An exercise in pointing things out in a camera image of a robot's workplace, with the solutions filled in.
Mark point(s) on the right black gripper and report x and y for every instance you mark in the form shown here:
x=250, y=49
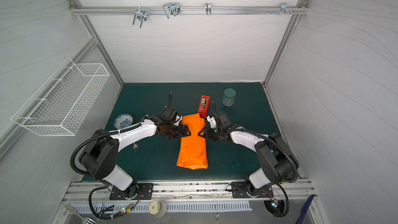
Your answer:
x=207, y=131

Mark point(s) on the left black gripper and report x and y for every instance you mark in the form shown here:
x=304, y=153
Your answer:
x=180, y=134

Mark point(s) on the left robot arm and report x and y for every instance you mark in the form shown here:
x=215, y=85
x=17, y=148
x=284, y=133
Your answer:
x=97, y=156

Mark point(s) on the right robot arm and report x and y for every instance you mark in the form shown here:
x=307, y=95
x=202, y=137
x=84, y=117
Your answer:
x=277, y=162

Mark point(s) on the red tape dispenser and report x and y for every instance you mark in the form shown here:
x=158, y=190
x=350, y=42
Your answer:
x=203, y=107

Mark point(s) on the glass jar green lid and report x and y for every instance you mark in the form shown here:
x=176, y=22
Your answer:
x=229, y=96

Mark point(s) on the green table mat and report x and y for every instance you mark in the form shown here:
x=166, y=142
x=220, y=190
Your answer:
x=157, y=156

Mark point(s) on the blue white ceramic spoon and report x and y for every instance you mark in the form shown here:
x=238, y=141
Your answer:
x=121, y=122

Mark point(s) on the round white puck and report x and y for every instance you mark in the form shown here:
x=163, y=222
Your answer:
x=158, y=208

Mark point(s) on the metal U-bolt clamp middle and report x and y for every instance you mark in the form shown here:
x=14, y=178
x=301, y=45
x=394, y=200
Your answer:
x=171, y=9

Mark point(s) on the metal u-bolt clamp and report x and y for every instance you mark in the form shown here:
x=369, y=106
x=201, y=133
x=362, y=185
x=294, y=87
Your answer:
x=140, y=17
x=171, y=9

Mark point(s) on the metal U-bolt clamp left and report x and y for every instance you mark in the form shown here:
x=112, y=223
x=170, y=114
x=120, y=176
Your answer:
x=140, y=17

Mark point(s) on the small metal hook clamp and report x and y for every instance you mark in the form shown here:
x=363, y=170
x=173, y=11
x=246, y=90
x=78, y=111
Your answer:
x=208, y=9

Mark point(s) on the metal spatula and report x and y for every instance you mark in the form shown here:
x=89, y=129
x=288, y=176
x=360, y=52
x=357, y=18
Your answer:
x=85, y=220

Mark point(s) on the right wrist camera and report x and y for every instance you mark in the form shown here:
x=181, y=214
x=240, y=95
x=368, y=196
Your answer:
x=212, y=121

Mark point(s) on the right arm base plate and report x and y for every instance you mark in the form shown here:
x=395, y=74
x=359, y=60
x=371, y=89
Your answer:
x=243, y=189

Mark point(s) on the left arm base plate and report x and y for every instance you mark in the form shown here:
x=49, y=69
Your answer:
x=135, y=191

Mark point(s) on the blue handled tool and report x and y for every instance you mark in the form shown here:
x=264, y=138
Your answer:
x=305, y=209

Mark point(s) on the white wire basket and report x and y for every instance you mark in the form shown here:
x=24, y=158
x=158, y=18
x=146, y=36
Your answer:
x=60, y=106

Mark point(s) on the white slotted cable duct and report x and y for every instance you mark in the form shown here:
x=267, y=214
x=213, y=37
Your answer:
x=172, y=207

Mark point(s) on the metal bracket clamp right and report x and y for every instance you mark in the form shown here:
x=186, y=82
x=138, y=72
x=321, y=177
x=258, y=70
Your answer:
x=283, y=10

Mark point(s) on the aluminium crossbar rail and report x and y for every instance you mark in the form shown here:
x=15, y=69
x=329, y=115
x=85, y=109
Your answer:
x=185, y=10

